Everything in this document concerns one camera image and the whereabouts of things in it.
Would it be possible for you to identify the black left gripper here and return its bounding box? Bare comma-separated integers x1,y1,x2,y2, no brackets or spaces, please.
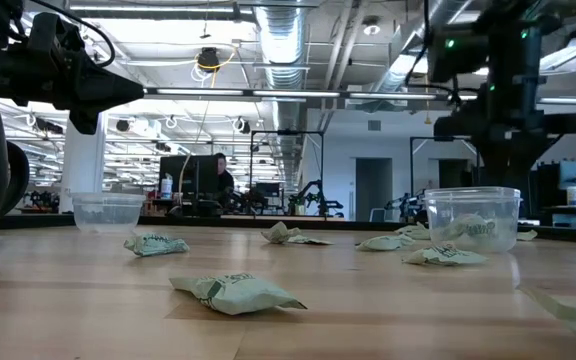
17,12,145,136

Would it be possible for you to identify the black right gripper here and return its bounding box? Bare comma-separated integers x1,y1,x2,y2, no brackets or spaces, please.
434,74,576,190

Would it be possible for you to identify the clear plastic bin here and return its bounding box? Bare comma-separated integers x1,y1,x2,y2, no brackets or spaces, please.
67,192,147,234
423,186,523,254

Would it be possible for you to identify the dark door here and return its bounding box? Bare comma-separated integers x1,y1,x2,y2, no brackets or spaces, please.
437,158,472,190

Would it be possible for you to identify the white building column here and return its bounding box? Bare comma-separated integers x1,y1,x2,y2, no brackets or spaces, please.
59,112,108,215

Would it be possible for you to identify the black monitor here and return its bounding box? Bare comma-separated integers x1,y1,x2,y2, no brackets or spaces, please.
159,154,219,195

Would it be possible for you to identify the grey door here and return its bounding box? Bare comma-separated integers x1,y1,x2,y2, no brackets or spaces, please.
355,157,394,222

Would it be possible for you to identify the person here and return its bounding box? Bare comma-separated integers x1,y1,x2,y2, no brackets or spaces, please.
214,152,236,207

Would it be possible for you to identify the long white light bar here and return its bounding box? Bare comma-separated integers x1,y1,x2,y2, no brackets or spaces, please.
142,87,576,107

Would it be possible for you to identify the round ceiling lamp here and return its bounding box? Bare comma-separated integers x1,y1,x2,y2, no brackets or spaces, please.
361,15,382,37

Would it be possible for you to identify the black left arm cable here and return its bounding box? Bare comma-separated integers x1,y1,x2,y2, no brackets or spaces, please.
27,0,118,69

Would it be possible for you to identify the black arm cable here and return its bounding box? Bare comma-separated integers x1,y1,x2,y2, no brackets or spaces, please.
405,0,432,87
27,0,118,69

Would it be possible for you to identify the yellow hanging cord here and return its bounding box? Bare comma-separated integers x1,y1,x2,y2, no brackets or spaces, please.
422,73,432,126

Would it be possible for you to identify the black gantry frame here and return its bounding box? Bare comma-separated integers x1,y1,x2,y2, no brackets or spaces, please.
408,135,481,211
248,129,326,217

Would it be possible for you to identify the black ceiling device yellow cable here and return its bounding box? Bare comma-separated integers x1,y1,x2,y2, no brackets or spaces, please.
196,46,222,74

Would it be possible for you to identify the silver ceiling duct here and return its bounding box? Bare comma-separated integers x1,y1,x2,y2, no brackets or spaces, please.
253,0,312,184
375,0,429,94

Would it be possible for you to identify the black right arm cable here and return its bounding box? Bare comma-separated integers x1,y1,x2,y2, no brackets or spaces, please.
405,0,432,87

